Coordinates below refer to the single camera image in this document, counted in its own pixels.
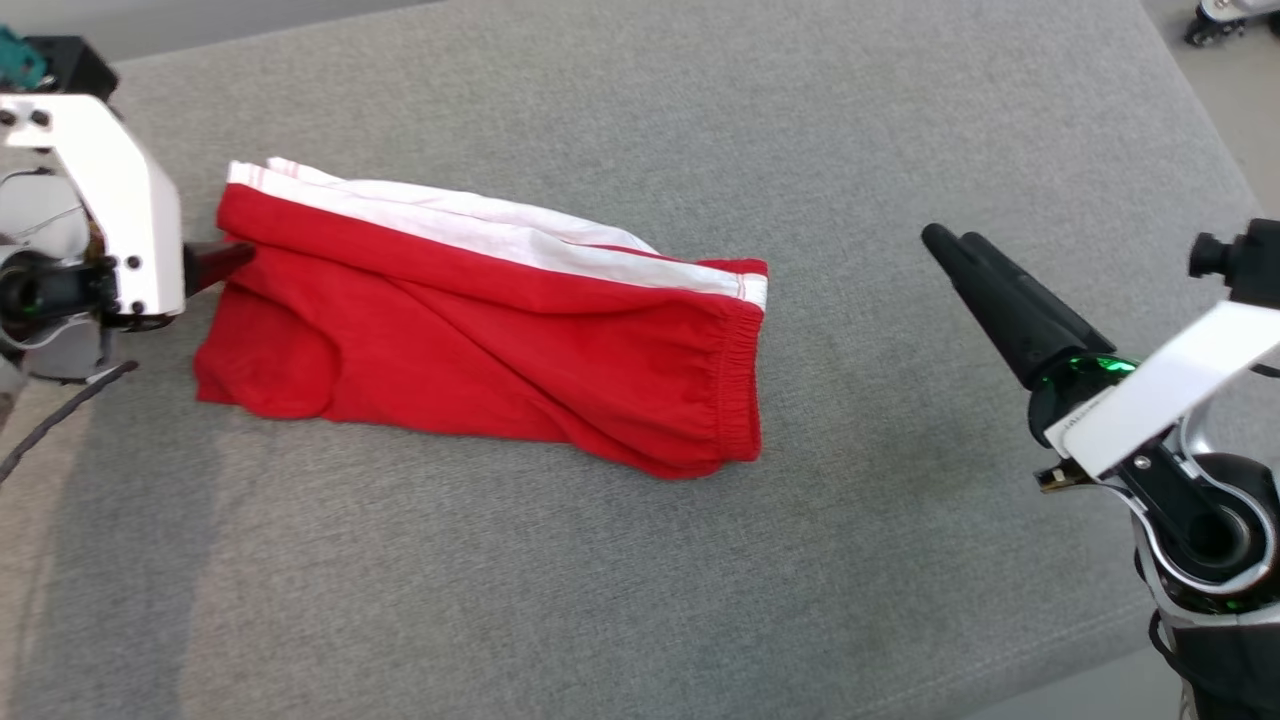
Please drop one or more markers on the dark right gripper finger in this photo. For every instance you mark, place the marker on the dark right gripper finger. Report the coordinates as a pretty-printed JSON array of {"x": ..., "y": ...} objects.
[
  {"x": 1050, "y": 320},
  {"x": 965, "y": 280}
]

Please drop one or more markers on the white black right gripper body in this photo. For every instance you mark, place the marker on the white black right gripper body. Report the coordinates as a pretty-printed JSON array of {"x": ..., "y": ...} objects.
[{"x": 1170, "y": 385}]

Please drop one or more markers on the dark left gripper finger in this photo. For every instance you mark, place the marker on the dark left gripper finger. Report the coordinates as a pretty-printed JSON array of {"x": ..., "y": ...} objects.
[{"x": 215, "y": 265}]

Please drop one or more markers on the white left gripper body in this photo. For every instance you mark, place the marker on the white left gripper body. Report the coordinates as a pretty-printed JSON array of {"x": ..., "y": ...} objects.
[{"x": 130, "y": 220}]

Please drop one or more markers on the red shorts with white stripe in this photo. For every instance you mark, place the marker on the red shorts with white stripe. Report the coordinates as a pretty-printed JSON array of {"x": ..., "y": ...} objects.
[{"x": 500, "y": 350}]

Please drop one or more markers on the grey fabric sofa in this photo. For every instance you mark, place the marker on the grey fabric sofa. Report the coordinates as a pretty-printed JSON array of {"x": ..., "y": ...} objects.
[{"x": 600, "y": 580}]

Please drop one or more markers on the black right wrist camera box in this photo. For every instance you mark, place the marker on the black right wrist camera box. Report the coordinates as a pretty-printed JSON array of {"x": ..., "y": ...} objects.
[{"x": 1255, "y": 265}]

